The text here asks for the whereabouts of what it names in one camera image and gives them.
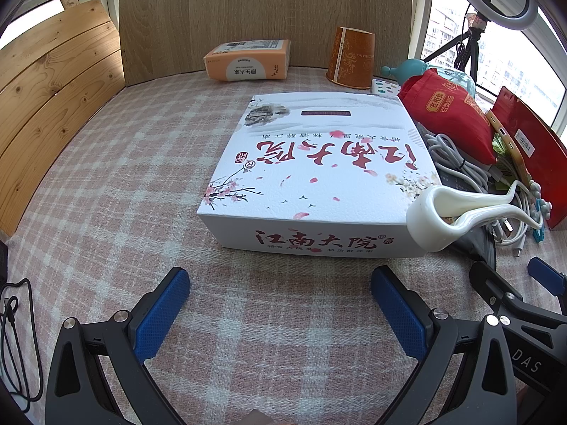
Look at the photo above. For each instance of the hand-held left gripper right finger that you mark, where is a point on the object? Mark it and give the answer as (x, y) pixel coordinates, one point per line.
(398, 314)

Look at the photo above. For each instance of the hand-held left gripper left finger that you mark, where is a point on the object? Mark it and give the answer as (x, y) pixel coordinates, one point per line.
(161, 314)

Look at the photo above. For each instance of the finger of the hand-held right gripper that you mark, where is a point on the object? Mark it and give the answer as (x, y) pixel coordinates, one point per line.
(547, 276)
(491, 285)

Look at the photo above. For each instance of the black wet wipe pack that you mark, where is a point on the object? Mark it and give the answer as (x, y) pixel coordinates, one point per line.
(476, 245)

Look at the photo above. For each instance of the white flexible phone holder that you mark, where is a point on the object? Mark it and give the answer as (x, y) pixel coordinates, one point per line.
(427, 225)

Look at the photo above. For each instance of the red box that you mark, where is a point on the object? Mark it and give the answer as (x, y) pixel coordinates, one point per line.
(536, 150)

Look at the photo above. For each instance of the white floral printed box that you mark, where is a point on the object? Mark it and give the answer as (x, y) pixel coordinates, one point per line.
(319, 168)

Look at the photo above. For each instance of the orange tissue pack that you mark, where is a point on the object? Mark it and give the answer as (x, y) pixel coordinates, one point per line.
(248, 59)

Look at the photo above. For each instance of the blue flower-shaped clip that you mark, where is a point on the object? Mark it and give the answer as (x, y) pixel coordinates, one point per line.
(539, 214)

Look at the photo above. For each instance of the pink plaid tablecloth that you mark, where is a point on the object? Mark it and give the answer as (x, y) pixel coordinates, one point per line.
(133, 212)

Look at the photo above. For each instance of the phone in yellow case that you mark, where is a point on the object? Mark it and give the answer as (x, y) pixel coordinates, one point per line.
(509, 146)

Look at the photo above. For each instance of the small dotted tissue packet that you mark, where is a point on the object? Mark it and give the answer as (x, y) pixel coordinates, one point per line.
(384, 87)

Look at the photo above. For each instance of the teal bottle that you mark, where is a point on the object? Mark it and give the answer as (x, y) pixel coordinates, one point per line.
(409, 71)

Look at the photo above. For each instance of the wooden slat panel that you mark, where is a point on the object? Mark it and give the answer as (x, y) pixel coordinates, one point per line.
(57, 97)

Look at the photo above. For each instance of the orange paper cup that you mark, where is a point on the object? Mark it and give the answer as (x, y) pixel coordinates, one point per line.
(352, 57)

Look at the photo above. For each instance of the light wooden back panel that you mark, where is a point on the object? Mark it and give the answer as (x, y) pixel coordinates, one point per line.
(265, 4)

